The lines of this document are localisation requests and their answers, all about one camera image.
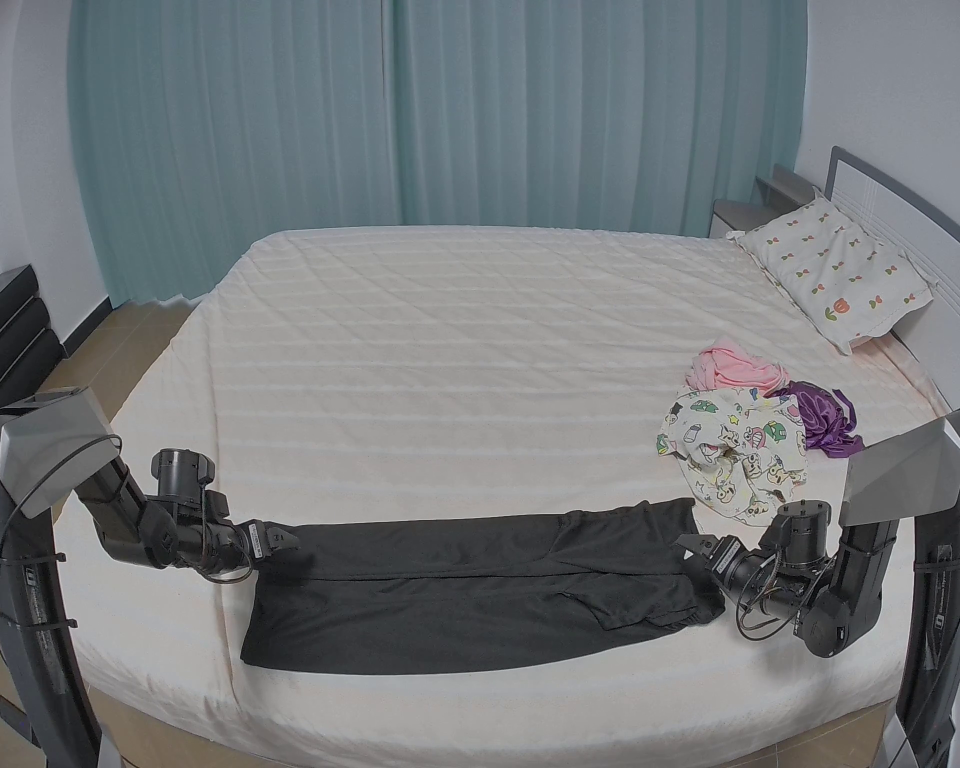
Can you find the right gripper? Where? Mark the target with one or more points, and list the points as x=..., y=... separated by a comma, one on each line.
x=731, y=566

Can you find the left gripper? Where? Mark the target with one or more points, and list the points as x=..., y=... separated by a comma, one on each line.
x=244, y=544

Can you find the black T-shirt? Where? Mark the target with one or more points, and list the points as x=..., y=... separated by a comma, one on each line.
x=450, y=600

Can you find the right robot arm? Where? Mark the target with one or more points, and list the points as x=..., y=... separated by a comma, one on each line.
x=862, y=570

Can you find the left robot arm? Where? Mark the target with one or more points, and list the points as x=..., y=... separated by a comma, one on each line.
x=120, y=510

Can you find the bed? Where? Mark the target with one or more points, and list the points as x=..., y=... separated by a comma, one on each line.
x=450, y=337

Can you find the white printed pyjama garment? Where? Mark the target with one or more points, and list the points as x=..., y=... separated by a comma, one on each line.
x=720, y=450

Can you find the purple garment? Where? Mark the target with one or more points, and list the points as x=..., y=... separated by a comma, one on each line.
x=821, y=420

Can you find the pink garment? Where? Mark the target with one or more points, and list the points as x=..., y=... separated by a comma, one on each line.
x=739, y=367

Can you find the white printed pillow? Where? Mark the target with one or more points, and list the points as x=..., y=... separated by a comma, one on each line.
x=832, y=262

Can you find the grey bedside table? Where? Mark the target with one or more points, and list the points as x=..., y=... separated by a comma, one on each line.
x=739, y=217

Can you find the black chest of drawers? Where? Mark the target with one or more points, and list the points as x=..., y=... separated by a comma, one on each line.
x=22, y=330

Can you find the blue-green curtain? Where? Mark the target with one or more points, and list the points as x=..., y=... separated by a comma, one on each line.
x=600, y=112
x=225, y=150

